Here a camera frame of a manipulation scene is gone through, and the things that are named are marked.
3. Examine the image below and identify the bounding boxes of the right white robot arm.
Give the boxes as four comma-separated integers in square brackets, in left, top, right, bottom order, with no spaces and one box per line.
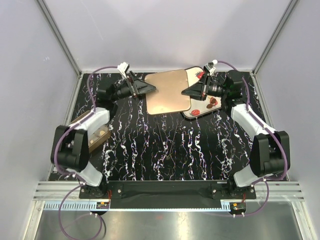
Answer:
[181,70,290,199]

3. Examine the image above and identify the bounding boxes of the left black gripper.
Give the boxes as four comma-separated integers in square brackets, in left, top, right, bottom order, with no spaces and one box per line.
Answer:
[110,71,156,103]

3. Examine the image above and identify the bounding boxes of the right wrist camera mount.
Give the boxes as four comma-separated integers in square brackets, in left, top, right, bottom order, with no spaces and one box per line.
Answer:
[203,59,218,76]

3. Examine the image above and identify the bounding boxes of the left controller board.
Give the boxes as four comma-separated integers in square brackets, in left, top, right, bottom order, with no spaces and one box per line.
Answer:
[96,201,110,209]

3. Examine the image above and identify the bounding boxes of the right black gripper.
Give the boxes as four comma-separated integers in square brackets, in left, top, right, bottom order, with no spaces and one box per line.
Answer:
[181,73,229,101]

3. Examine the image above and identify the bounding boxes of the gold tin box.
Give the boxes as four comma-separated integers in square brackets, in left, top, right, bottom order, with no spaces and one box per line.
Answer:
[68,107,111,153]

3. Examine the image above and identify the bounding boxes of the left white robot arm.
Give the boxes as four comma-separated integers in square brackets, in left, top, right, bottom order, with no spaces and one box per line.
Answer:
[50,72,157,198]

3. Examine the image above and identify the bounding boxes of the metal tongs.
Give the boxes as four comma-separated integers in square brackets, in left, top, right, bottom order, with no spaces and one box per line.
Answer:
[156,122,178,160]

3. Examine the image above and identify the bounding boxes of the controller board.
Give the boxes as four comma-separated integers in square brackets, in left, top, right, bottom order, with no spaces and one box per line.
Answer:
[96,201,110,209]
[231,202,246,212]

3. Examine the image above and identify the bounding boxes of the rose gold tin lid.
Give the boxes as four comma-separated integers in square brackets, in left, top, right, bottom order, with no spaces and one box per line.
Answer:
[144,69,191,115]

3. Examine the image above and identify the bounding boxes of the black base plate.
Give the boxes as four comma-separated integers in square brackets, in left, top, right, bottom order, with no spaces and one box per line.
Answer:
[79,180,257,211]

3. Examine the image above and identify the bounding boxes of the right controller board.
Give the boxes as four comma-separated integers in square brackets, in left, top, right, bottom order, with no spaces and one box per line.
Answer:
[231,202,246,212]

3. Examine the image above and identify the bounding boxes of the strawberry print tray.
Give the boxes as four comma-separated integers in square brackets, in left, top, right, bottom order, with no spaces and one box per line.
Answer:
[181,65,223,121]

